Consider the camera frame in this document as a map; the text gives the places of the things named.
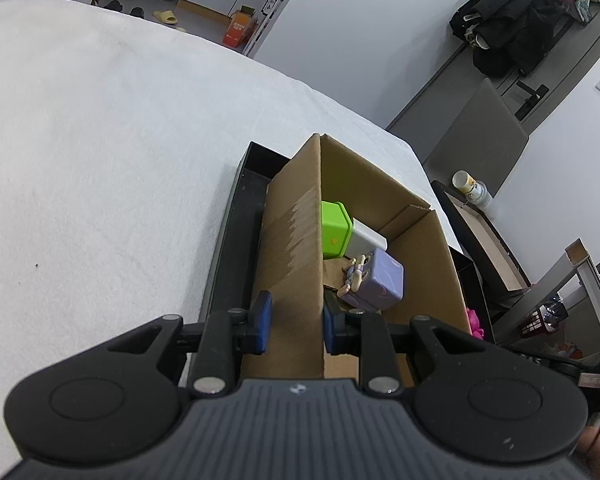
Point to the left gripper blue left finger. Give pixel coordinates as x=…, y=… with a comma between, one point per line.
x=259, y=323

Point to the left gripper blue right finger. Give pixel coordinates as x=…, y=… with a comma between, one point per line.
x=335, y=329

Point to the purple cube toy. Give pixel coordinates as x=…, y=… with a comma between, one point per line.
x=372, y=282

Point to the pink dinosaur figurine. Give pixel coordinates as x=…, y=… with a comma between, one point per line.
x=474, y=324

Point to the white power adapter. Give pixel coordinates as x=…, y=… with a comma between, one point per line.
x=363, y=240

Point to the green hexagonal tin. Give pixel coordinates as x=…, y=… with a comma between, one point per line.
x=336, y=227

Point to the black tray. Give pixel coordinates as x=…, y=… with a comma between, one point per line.
x=270, y=239

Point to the grey metal shelf desk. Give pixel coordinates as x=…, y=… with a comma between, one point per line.
x=559, y=315

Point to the black framed brown board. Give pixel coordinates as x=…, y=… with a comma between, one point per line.
x=502, y=279

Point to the white paper cup stack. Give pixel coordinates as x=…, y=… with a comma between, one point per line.
x=475, y=191

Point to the white tablecloth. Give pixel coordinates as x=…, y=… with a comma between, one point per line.
x=119, y=143

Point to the grey door panel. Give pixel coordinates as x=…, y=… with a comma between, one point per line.
x=463, y=121

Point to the black spray bottle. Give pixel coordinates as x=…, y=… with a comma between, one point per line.
x=268, y=6

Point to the yellow slipper left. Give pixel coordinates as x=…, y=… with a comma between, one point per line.
x=166, y=17

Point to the black slipper right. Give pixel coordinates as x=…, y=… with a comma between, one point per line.
x=137, y=12

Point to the black slipper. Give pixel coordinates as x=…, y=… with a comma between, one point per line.
x=114, y=5
x=137, y=12

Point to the black slipper left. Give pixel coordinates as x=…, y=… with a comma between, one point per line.
x=114, y=5

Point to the black jacket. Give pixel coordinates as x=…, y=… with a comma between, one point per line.
x=506, y=35

